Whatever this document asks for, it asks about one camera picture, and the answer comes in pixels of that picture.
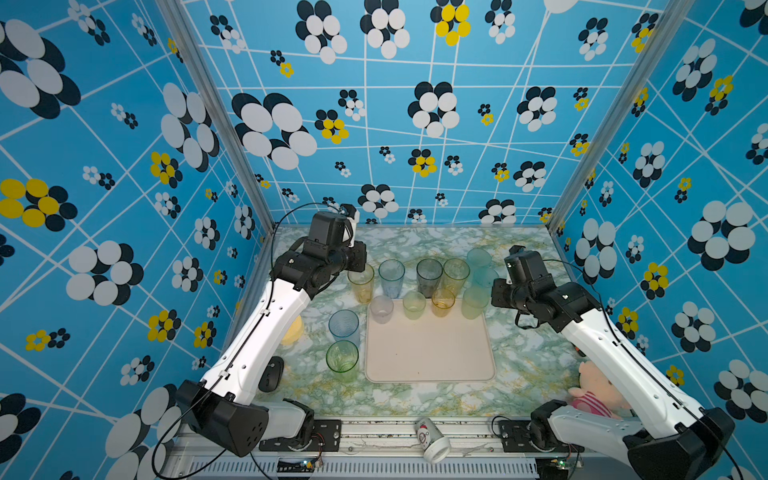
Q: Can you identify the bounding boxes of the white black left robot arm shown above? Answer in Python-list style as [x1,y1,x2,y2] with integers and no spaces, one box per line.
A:
[176,204,367,457]

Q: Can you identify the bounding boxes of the pale green textured glass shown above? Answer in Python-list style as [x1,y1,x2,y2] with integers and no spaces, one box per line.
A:
[461,285,490,320]

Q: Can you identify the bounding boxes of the teal textured glass front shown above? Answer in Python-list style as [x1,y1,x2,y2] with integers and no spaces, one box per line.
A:
[472,266,499,291]

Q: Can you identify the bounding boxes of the green clear glass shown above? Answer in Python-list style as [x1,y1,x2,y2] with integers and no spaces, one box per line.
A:
[325,340,360,383]

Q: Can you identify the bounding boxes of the pink plush doll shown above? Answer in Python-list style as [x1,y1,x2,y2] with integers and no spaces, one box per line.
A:
[568,361,631,419]

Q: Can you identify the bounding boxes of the clear textured glass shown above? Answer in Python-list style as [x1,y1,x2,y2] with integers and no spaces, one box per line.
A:
[368,295,394,324]

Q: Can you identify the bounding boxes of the tall grey glass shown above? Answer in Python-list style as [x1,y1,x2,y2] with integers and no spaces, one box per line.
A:
[416,258,443,298]

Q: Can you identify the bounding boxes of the pink rectangular tray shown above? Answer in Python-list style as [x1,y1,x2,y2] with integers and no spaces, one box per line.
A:
[363,299,496,384]

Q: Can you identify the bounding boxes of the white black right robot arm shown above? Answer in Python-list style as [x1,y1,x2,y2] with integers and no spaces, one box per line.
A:
[491,245,735,479]

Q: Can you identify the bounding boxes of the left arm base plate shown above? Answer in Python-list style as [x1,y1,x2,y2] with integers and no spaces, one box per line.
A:
[258,419,342,453]

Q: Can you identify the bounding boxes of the green circuit board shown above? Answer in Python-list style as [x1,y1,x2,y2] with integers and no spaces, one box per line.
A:
[276,459,316,474]
[536,459,570,480]

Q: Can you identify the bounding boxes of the tall olive yellow glass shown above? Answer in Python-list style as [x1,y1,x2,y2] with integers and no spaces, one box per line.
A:
[441,258,471,297]

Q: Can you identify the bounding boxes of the green circuit board left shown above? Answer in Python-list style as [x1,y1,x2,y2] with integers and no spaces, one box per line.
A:
[276,459,316,474]

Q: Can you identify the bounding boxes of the black computer mouse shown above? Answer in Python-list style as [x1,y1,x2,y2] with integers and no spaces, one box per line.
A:
[258,356,284,393]

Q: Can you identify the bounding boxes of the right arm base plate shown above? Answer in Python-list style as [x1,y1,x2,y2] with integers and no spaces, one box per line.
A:
[492,418,585,456]

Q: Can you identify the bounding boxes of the light blue short glass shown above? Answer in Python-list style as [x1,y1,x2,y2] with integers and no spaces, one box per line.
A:
[328,309,360,346]

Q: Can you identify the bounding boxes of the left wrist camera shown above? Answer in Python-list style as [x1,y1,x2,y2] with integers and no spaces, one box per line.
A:
[340,203,360,247]

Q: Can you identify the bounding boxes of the green circuit board right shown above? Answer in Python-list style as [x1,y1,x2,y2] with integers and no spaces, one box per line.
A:
[536,459,570,480]

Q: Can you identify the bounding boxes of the yellow round sponge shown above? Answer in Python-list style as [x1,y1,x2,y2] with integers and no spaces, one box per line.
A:
[281,316,304,346]

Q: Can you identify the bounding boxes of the light green textured glass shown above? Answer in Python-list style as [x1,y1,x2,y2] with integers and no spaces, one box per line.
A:
[402,290,426,320]

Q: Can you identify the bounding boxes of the tall blue glass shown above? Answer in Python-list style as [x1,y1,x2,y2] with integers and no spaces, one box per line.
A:
[378,259,405,299]

